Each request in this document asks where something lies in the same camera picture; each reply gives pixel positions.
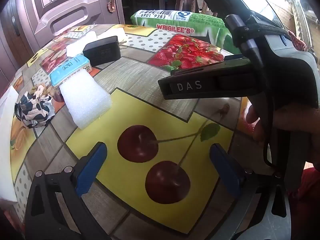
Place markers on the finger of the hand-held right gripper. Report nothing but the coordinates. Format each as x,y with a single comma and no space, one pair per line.
200,86
220,66

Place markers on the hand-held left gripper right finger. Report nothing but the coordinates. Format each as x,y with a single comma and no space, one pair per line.
225,171

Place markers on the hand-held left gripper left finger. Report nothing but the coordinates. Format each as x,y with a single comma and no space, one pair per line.
90,171

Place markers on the cow print scrunchie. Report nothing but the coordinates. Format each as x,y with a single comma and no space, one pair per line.
32,112

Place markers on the white box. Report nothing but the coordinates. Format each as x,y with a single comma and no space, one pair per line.
6,142

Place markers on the pale yellow sponge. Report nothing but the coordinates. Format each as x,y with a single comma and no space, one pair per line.
117,35

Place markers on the person's right hand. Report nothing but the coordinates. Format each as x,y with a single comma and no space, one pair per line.
305,132

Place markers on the green gum pack pillow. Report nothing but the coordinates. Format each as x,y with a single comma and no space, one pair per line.
190,23

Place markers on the fruit print tablecloth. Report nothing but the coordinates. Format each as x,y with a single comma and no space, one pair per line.
150,110

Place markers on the white foam block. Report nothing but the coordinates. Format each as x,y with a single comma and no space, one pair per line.
86,103

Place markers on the wooden chair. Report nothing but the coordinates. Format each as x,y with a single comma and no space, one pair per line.
190,1

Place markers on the person's red clothing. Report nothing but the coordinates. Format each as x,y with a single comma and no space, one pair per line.
308,205

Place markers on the blue tissue packet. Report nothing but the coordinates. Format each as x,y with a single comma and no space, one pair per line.
68,71

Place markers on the black power adapter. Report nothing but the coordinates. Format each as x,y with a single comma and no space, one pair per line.
102,50

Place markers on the white face mask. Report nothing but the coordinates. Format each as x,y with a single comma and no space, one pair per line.
77,46

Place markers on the purple door leaf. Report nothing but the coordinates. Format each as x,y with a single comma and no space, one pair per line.
10,45

